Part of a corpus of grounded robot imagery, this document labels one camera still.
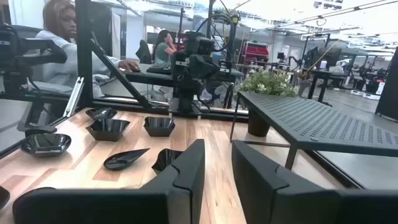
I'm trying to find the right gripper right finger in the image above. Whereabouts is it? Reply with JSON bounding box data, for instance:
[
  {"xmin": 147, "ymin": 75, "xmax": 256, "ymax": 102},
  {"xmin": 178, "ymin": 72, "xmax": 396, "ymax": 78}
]
[{"xmin": 231, "ymin": 139, "xmax": 398, "ymax": 224}]

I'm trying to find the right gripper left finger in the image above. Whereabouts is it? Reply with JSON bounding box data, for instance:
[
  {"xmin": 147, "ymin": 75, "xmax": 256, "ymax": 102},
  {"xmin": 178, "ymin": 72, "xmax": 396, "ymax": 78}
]
[{"xmin": 12, "ymin": 139, "xmax": 206, "ymax": 224}]

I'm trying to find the black rounded-square mini plate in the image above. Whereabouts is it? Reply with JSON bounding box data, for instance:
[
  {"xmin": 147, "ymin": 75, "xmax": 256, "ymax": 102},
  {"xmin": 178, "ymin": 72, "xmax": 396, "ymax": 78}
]
[
  {"xmin": 85, "ymin": 107, "xmax": 118, "ymax": 121},
  {"xmin": 20, "ymin": 133, "xmax": 72, "ymax": 158},
  {"xmin": 151, "ymin": 147, "xmax": 185, "ymax": 175}
]

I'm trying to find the black teardrop mini plate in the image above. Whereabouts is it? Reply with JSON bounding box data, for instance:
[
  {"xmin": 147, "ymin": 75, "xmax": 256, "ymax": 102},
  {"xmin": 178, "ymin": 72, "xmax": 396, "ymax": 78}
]
[
  {"xmin": 103, "ymin": 147, "xmax": 150, "ymax": 171},
  {"xmin": 0, "ymin": 185, "xmax": 11, "ymax": 210}
]

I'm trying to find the black square mini plate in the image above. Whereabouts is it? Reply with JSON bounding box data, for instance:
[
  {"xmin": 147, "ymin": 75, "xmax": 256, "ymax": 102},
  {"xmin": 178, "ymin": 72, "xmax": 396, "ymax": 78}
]
[
  {"xmin": 85, "ymin": 118, "xmax": 131, "ymax": 142},
  {"xmin": 143, "ymin": 116, "xmax": 177, "ymax": 138}
]

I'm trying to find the person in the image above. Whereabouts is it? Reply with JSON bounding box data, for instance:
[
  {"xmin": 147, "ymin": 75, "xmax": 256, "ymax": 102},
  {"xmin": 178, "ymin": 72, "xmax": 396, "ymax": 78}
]
[
  {"xmin": 151, "ymin": 29, "xmax": 178, "ymax": 65},
  {"xmin": 30, "ymin": 0, "xmax": 141, "ymax": 97}
]

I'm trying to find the black keyboard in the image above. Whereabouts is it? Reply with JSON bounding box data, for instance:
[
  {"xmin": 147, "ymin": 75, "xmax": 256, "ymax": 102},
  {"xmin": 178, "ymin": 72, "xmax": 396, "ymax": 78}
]
[{"xmin": 146, "ymin": 63, "xmax": 172, "ymax": 75}]

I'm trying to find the black office desk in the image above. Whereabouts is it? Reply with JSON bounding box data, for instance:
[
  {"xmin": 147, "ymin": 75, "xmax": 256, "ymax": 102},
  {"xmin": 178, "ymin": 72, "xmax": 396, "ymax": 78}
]
[{"xmin": 118, "ymin": 63, "xmax": 245, "ymax": 88}]

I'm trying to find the red tool cart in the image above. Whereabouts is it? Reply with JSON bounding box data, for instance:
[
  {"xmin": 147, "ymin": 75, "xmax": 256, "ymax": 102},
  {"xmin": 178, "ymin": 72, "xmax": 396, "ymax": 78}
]
[{"xmin": 243, "ymin": 42, "xmax": 271, "ymax": 65}]

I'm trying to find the black office chair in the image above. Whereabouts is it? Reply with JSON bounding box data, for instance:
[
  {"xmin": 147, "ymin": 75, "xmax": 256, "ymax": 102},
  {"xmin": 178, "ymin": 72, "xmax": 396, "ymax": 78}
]
[{"xmin": 136, "ymin": 39, "xmax": 153, "ymax": 65}]

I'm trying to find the green potted plant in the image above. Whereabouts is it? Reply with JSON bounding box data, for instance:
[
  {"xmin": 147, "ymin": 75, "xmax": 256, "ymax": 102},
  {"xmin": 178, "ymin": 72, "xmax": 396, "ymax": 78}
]
[{"xmin": 238, "ymin": 70, "xmax": 299, "ymax": 138}]

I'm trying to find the black perforated metal shelf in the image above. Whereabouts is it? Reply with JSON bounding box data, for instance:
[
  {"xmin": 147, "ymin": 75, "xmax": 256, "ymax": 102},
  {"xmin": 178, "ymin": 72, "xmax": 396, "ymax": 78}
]
[{"xmin": 229, "ymin": 91, "xmax": 398, "ymax": 170}]

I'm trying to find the black background monitor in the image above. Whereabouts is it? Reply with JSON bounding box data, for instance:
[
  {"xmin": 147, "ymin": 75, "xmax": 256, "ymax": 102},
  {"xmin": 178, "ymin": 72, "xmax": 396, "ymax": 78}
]
[{"xmin": 303, "ymin": 46, "xmax": 320, "ymax": 68}]

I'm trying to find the black background table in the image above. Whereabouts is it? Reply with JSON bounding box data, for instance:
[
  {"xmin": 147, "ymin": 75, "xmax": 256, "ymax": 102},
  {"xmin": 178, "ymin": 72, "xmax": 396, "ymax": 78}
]
[{"xmin": 306, "ymin": 68, "xmax": 333, "ymax": 106}]

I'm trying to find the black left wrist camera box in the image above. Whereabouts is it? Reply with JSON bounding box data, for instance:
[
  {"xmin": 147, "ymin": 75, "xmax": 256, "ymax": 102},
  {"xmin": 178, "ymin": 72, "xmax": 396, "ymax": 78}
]
[{"xmin": 185, "ymin": 30, "xmax": 215, "ymax": 57}]

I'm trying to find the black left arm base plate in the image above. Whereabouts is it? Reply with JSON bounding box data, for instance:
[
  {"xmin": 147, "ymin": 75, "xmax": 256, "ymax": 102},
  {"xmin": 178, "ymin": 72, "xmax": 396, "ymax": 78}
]
[{"xmin": 167, "ymin": 98, "xmax": 203, "ymax": 119}]

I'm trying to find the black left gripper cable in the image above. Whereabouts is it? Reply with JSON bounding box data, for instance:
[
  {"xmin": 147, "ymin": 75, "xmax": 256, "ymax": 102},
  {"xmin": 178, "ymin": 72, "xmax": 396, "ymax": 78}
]
[{"xmin": 195, "ymin": 12, "xmax": 236, "ymax": 53}]

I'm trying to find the silver aluminium bracket bar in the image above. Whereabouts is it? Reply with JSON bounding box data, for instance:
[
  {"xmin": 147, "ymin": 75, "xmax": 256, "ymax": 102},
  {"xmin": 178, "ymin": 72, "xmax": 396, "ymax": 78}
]
[{"xmin": 63, "ymin": 77, "xmax": 85, "ymax": 118}]

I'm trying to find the black frame brace post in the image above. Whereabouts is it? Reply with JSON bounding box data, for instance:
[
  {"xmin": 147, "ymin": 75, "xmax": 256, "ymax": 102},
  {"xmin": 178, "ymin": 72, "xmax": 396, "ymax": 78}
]
[{"xmin": 374, "ymin": 46, "xmax": 398, "ymax": 122}]

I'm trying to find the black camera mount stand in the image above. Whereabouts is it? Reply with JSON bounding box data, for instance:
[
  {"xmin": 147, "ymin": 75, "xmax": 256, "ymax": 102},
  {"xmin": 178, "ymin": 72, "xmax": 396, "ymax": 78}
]
[{"xmin": 0, "ymin": 24, "xmax": 68, "ymax": 138}]

